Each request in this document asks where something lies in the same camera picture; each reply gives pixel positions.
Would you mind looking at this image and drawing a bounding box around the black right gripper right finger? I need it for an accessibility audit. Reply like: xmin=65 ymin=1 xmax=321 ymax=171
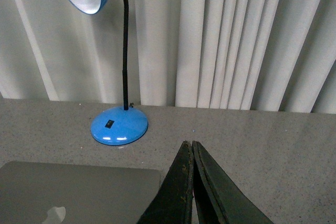
xmin=192 ymin=141 xmax=272 ymax=223

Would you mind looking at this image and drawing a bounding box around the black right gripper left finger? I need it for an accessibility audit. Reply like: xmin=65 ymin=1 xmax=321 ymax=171
xmin=138 ymin=141 xmax=194 ymax=223

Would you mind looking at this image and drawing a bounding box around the grey laptop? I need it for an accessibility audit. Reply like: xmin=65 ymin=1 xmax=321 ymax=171
xmin=1 ymin=161 xmax=161 ymax=223

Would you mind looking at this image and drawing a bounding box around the white curtain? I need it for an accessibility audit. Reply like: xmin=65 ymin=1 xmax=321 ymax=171
xmin=1 ymin=0 xmax=335 ymax=114

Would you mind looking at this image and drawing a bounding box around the blue desk lamp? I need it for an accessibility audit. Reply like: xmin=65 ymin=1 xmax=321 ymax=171
xmin=69 ymin=0 xmax=149 ymax=146

